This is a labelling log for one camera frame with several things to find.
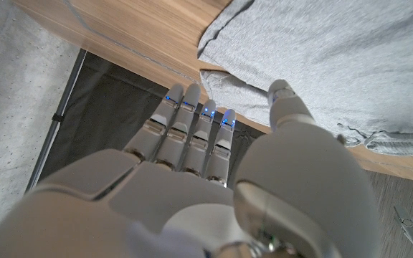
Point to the dark wood door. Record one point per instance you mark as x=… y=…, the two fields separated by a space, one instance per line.
x=382 y=215

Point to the grey fabric shorts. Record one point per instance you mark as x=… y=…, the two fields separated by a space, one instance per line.
x=335 y=53

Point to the black backdrop stand pole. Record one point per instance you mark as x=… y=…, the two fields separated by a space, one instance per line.
x=57 y=116

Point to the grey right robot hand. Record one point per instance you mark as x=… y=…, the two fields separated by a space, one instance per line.
x=174 y=200

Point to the black backdrop curtain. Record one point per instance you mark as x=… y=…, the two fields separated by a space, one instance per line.
x=102 y=107

